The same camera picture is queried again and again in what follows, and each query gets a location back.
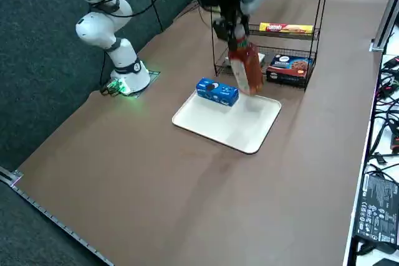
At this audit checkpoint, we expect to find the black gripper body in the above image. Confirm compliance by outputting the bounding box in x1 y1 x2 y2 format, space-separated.
219 0 249 27

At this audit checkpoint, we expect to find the blue Oreo cookie box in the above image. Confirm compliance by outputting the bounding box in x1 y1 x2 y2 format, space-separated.
195 77 240 107

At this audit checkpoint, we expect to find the cream plastic tray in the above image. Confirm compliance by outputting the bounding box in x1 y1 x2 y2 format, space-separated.
171 87 282 155

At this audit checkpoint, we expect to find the yellow cookie box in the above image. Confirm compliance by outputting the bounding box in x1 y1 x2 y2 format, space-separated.
259 22 314 37

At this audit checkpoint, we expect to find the dark brown cookie box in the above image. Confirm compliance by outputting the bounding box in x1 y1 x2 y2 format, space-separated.
266 54 314 88

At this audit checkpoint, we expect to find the black labelled power adapter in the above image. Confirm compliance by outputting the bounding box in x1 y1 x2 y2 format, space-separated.
353 171 399 247

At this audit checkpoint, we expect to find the black wire shelf rack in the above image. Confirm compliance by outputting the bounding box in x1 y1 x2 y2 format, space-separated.
210 0 332 93

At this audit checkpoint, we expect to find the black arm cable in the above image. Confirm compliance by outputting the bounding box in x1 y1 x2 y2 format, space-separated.
90 0 168 33

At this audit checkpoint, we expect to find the grey post bracket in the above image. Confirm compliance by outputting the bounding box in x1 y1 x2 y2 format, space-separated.
370 37 387 52

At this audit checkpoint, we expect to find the metal camera post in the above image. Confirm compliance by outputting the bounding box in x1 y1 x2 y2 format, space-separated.
370 0 399 52

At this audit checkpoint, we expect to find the black ledge cable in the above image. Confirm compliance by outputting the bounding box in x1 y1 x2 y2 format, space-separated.
370 97 399 167

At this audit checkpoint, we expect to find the white cable ledge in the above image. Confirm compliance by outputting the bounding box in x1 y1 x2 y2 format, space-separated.
342 50 399 266

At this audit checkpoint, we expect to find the aluminium table edge rail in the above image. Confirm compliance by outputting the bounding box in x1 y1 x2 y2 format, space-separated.
0 166 115 266

